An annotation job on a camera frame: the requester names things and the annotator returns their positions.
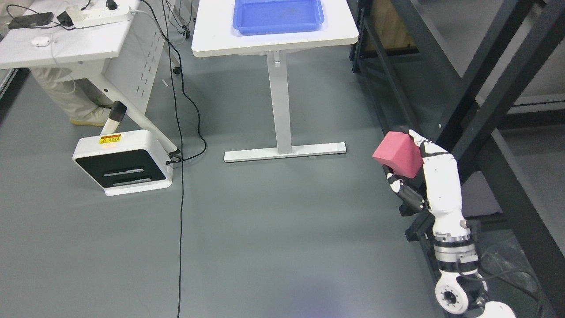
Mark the white computer mouse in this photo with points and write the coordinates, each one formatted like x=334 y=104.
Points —
x=41 y=41

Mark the person leg beige trousers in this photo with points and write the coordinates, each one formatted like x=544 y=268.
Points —
x=79 y=99

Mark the pink foam block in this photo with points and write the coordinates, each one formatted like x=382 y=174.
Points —
x=398 y=151

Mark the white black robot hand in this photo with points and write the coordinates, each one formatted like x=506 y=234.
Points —
x=443 y=188

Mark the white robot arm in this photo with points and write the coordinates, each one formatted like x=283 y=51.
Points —
x=461 y=289

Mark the white table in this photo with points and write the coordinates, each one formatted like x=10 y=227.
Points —
x=214 y=35

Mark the black metal shelf right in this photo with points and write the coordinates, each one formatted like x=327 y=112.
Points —
x=481 y=68

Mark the black phone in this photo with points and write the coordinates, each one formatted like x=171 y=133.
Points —
x=31 y=21

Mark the white desk left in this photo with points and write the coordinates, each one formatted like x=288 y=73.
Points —
x=120 y=59

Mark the white black floor device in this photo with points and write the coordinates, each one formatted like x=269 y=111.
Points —
x=130 y=155

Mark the white power strip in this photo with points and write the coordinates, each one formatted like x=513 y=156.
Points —
x=98 y=16

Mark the blue plastic tray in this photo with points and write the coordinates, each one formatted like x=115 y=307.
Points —
x=262 y=17

